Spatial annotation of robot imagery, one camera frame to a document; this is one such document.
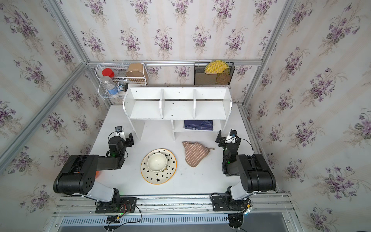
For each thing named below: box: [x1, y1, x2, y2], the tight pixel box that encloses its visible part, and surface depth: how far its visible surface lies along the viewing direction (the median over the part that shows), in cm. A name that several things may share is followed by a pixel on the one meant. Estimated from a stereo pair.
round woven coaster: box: [215, 73, 231, 86], surface depth 100 cm
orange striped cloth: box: [182, 140, 215, 168], surface depth 89 cm
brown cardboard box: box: [125, 63, 145, 78], surface depth 91 cm
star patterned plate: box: [140, 148, 177, 186], surface depth 85 cm
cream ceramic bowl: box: [147, 152, 168, 173], surface depth 87 cm
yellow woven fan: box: [204, 59, 229, 74], surface depth 95 cm
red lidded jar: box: [101, 68, 115, 78], surface depth 93 cm
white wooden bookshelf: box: [122, 86, 233, 141], surface depth 85 cm
